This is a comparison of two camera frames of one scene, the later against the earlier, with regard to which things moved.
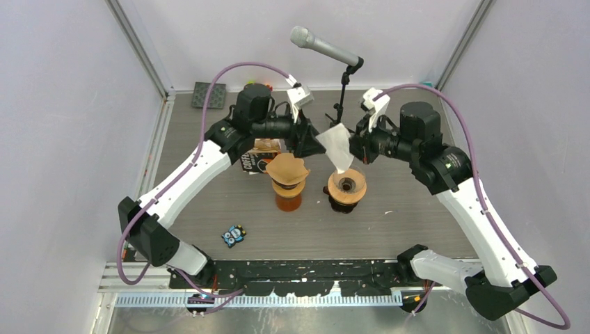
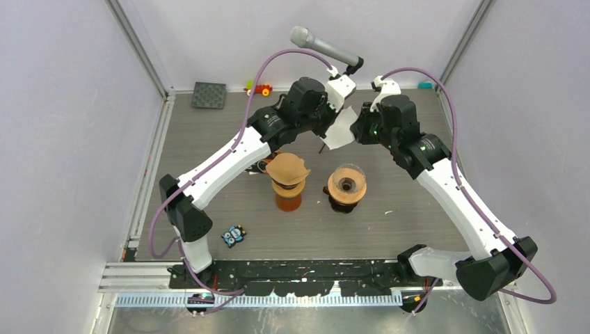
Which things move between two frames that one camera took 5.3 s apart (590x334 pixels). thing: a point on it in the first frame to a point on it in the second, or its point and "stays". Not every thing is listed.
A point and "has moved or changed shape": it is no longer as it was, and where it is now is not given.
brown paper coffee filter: [285, 168] stays
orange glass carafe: [289, 204] stays
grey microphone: [302, 37] stays
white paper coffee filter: [336, 142] has moved or changed shape
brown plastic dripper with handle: [345, 208] stays
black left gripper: [305, 141] to [332, 115]
